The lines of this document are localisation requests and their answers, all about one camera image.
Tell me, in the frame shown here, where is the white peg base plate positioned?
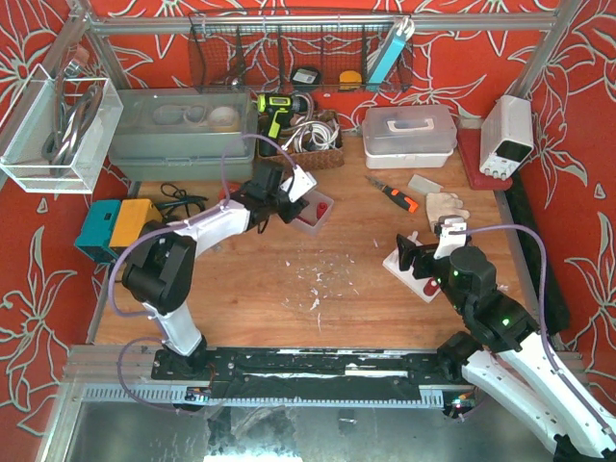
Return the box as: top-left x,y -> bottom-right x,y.
382,230 -> 441,303

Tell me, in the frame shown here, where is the orange black screwdriver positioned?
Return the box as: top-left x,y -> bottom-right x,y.
366,175 -> 419,214

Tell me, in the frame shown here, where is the white work glove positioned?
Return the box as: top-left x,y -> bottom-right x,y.
425,192 -> 471,231

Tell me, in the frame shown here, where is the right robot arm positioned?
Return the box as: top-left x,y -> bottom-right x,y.
395,235 -> 615,461

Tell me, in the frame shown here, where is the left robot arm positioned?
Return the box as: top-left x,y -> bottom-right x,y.
114,161 -> 318,364

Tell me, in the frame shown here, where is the translucent plastic spring bin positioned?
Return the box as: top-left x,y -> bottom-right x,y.
290,191 -> 334,237

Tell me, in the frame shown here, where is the woven wicker basket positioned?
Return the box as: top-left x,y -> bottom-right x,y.
255,110 -> 345,171

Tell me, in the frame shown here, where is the red cube block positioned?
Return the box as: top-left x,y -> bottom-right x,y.
218,182 -> 242,200

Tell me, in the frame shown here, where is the white plastic toolbox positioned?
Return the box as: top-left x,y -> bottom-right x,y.
362,105 -> 457,169

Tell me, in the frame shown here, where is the black foam strip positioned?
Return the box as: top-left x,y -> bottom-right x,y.
504,172 -> 571,336

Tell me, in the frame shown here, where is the red tray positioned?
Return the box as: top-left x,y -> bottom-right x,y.
457,128 -> 513,191

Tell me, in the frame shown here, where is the yellow tape measure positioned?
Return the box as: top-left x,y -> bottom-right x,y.
339,70 -> 363,91

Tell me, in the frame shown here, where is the grey plastic storage box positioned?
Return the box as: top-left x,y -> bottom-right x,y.
109,89 -> 258,182

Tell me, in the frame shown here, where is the yellow box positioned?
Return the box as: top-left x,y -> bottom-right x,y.
109,198 -> 163,263

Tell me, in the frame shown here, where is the white power supply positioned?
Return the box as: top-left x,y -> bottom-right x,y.
479,95 -> 533,181

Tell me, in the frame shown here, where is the teal box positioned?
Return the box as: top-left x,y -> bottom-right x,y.
74,199 -> 121,264

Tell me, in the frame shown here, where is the blue book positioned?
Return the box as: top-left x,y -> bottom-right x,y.
367,26 -> 407,91

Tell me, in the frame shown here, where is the clear acrylic box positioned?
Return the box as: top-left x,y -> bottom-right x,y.
1,65 -> 123,194

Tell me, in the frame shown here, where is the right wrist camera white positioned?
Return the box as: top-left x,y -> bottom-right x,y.
433,216 -> 467,260

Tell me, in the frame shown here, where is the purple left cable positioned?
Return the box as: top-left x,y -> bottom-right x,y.
109,133 -> 302,415

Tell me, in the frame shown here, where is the purple cable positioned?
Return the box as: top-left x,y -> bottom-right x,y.
447,223 -> 616,434
109,133 -> 302,415

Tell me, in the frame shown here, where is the white cable coil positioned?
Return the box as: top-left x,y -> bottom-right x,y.
283,119 -> 341,153

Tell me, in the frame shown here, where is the green yellow cordless drill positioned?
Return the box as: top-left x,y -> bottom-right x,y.
256,93 -> 308,144

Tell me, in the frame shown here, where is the black power cable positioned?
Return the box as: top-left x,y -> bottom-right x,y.
108,182 -> 209,280

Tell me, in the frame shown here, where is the black wire basket shelf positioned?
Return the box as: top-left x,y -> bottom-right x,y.
189,8 -> 413,92

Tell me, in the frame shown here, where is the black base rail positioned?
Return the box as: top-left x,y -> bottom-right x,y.
151,347 -> 474,401

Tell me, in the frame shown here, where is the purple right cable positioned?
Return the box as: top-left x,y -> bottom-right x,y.
447,223 -> 616,434

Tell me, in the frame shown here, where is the aluminium frame bar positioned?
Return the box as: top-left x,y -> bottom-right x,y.
90,13 -> 556,36

